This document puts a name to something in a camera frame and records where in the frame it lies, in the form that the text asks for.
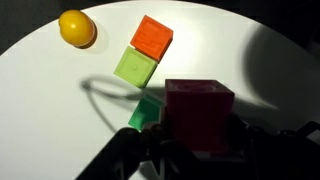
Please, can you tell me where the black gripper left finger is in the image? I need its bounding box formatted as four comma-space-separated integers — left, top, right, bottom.
76, 128, 152, 180

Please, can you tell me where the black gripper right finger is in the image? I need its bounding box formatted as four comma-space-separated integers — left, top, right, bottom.
229, 114, 320, 180

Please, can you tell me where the dark green block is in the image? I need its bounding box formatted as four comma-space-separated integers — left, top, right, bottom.
128, 95, 163, 131

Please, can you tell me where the pink block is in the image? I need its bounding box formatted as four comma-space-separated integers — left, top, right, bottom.
165, 79, 234, 154

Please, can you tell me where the light green block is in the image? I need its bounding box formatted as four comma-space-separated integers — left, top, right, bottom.
114, 46, 157, 88

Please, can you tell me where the orange block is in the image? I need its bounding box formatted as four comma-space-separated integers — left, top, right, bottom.
130, 15, 174, 62

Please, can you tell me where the round white table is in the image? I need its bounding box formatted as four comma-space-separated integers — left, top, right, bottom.
0, 1, 320, 180

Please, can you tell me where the yellow ball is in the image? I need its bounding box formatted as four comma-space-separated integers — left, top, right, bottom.
58, 10, 96, 47

